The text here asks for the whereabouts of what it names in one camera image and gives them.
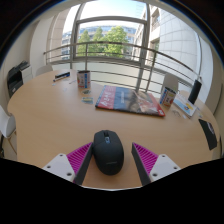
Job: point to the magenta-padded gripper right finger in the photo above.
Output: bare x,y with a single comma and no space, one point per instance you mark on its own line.
146,158

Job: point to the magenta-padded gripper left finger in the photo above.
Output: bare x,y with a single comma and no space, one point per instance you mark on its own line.
79,157

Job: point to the black computer mouse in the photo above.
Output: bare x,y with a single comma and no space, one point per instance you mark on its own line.
108,155

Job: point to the black mouse pad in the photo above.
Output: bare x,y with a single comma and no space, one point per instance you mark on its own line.
209,133

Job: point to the red cover magazine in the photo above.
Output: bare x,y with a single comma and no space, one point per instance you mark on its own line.
130,100

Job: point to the light blue cover magazine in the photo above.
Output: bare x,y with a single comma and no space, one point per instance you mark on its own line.
185,106

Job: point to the white printed tin can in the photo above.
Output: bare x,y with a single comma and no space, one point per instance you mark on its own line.
84,80

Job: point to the white shell chair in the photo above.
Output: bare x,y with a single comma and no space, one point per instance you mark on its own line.
170,81
44,70

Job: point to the white chair with wooden legs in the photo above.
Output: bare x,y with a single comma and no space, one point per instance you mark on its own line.
6,125

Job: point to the tall black cylinder speaker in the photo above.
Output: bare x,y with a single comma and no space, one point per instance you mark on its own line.
194,91

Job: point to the dark blue stapler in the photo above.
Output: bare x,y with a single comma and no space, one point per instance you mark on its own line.
62,76

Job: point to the black office printer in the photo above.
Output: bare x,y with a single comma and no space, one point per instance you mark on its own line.
15,80

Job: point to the metal balcony railing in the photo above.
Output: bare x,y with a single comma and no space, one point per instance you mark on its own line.
110,42

